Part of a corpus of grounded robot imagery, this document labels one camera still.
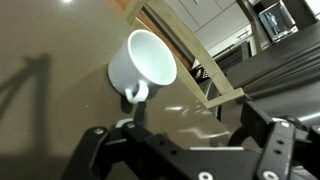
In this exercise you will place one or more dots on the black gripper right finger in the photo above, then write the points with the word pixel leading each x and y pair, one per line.
pixel 283 150

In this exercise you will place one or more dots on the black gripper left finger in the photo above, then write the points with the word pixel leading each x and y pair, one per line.
pixel 133 153

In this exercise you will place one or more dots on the white ceramic mug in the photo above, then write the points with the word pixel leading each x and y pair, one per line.
pixel 146 63

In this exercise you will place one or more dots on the stainless steel refrigerator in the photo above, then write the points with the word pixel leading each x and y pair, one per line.
pixel 283 73

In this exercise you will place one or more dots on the black undercounter appliance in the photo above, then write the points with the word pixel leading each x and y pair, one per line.
pixel 230 55

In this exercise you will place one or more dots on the light wooden chair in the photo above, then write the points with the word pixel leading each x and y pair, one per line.
pixel 200 53

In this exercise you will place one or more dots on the silver toaster oven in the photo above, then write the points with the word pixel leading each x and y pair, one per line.
pixel 276 21

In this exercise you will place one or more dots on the white lower kitchen cabinets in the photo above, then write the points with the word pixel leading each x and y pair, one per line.
pixel 213 20

